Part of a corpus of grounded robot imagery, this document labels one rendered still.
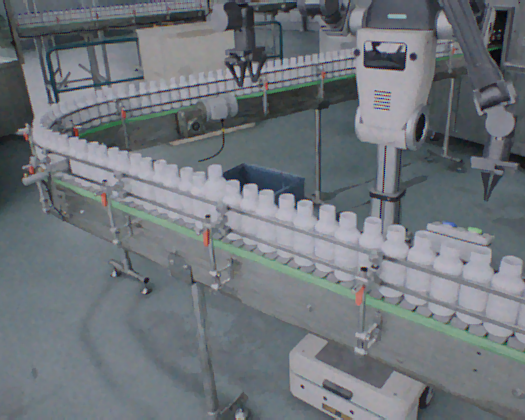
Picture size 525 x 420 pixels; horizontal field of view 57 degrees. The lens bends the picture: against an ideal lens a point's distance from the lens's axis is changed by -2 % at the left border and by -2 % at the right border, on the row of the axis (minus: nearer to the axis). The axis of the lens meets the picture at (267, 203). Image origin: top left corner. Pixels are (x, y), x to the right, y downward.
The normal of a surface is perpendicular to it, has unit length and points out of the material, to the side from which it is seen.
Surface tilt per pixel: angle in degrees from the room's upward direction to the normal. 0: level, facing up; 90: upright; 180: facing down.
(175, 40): 90
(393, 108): 90
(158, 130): 90
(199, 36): 90
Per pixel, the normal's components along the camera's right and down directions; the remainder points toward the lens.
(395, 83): -0.61, 0.37
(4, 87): 0.80, 0.23
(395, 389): -0.04, -0.90
